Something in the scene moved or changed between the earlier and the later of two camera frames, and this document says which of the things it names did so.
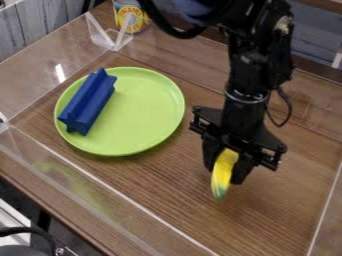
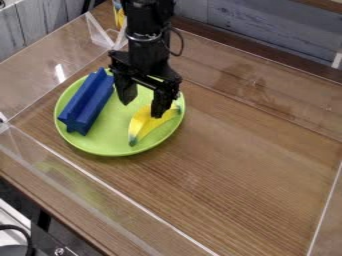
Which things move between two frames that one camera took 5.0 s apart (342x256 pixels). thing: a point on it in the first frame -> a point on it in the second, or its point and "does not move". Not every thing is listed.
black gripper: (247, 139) -> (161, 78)
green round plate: (139, 118) does not move
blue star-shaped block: (87, 101) does not move
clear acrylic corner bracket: (107, 37) does not move
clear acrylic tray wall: (47, 180) does not move
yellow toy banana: (222, 172) -> (146, 122)
